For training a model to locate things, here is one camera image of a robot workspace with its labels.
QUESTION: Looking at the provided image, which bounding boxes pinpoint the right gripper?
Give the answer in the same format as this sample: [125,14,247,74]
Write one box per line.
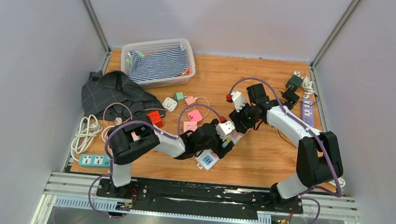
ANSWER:
[227,98,262,135]

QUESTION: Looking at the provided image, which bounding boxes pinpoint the white long power strip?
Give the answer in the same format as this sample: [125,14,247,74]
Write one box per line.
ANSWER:
[195,129,250,171]

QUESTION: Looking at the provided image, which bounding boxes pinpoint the light pink cube plug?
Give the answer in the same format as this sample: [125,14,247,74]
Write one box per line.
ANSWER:
[183,121,198,132]

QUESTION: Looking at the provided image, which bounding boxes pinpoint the white plug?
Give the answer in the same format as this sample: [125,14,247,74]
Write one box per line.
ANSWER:
[162,97,178,112]

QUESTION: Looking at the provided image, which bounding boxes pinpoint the red plug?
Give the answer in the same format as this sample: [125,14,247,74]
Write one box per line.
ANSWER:
[147,110,164,128]

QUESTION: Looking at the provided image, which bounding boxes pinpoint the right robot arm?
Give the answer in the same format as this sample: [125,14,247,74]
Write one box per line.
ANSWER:
[226,80,343,211]

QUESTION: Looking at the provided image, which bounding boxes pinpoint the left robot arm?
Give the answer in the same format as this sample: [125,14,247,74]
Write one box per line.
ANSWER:
[105,116,235,198]

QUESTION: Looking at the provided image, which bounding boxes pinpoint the black adapter at right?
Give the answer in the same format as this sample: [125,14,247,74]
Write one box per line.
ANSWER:
[282,89,299,106]

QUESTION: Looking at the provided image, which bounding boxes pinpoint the green small charger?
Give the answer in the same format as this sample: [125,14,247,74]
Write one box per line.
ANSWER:
[173,91,185,102]

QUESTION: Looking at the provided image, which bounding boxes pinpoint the dark green adapter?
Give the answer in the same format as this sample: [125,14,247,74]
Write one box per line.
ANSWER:
[286,75,303,92]

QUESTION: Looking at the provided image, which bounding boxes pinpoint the purple power strip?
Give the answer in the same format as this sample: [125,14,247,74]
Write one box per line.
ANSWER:
[300,98,315,127]

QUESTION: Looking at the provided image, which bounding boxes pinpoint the white plastic basket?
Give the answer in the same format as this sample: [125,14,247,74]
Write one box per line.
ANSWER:
[120,38,196,89]

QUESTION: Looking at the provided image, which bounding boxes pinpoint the striped cloth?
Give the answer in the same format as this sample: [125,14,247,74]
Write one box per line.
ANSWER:
[126,46,189,82]

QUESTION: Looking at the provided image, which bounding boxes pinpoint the dark grey plaid cloth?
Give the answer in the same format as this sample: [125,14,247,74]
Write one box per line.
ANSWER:
[81,70,166,121]

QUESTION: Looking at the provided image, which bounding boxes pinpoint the teal power strip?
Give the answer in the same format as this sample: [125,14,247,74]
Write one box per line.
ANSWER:
[78,154,110,168]

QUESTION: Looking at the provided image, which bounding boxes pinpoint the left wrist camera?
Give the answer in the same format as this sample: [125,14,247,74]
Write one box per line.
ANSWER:
[216,120,235,141]

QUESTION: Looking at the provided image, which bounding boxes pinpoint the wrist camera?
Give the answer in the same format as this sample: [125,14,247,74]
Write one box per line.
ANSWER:
[230,91,247,113]
[216,120,235,141]

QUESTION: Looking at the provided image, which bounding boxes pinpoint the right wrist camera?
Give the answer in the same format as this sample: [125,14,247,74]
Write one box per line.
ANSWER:
[230,91,247,113]

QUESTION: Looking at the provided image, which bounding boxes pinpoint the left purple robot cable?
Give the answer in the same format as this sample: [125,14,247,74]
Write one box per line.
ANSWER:
[86,96,228,224]

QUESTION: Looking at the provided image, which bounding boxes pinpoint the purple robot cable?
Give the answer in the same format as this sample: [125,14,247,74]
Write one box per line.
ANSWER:
[86,96,228,224]
[217,75,351,224]

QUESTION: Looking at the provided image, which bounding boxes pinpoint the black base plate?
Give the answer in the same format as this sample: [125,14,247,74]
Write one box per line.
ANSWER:
[95,178,303,220]

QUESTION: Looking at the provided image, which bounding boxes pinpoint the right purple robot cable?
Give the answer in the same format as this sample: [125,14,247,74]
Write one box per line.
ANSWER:
[217,75,351,224]

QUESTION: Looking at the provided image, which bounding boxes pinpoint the white coiled cable left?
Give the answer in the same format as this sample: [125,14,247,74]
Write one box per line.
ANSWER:
[69,113,104,164]

